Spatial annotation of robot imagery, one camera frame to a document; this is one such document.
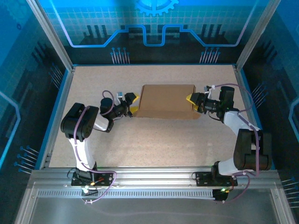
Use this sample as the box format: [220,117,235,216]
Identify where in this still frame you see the aluminium frame post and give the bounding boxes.
[235,0,282,72]
[26,0,75,71]

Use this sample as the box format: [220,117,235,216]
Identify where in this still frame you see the left blue enclosure panel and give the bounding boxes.
[0,0,71,210]

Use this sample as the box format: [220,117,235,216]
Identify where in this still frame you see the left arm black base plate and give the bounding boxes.
[71,171,115,187]

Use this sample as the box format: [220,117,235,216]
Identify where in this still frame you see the aluminium mounting rail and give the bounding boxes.
[27,166,282,189]

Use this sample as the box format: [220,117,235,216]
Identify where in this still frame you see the aluminium table rail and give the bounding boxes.
[39,66,76,170]
[232,65,269,169]

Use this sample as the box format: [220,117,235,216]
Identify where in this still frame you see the right blue enclosure panel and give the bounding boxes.
[238,0,299,210]

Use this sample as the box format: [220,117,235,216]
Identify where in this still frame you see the left aluminium table rail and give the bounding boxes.
[39,66,76,170]

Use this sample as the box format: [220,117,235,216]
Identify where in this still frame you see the right aluminium table rail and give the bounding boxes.
[232,65,269,169]

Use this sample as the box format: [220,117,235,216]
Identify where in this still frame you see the slotted cable duct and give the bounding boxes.
[36,190,215,199]

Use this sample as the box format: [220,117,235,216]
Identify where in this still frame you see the blue enclosure panel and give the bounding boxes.
[0,0,71,210]
[238,0,299,210]

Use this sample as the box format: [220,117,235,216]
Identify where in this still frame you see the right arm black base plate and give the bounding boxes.
[194,171,238,187]

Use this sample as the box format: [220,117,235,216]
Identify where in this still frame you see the brown cardboard box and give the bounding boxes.
[135,84,202,120]

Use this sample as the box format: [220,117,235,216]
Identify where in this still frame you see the black connector box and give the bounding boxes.
[212,189,229,203]

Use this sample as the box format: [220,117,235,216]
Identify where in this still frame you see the grey metal tray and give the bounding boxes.
[14,186,295,224]

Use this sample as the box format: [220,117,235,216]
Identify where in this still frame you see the right aluminium frame post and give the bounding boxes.
[235,0,282,72]

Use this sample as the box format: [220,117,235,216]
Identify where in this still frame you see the blue gear print panel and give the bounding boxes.
[37,0,263,65]

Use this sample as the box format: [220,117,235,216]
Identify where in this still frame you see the left aluminium frame post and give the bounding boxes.
[26,0,75,71]

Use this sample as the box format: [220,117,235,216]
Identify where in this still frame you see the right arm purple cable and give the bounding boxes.
[209,83,261,204]

